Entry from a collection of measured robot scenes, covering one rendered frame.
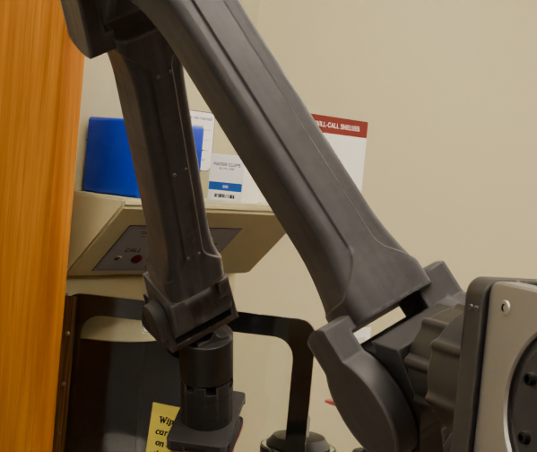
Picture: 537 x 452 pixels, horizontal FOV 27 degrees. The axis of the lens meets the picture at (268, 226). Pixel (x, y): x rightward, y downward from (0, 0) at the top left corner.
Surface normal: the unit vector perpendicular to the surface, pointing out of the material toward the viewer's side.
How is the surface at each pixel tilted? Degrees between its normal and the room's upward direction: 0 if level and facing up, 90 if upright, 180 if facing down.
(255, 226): 135
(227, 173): 90
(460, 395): 90
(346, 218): 67
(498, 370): 90
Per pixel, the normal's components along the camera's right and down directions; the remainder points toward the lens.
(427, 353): -0.85, -0.29
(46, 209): -0.66, -0.02
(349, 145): 0.74, 0.11
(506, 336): -0.90, -0.06
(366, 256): 0.22, -0.33
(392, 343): -0.36, -0.89
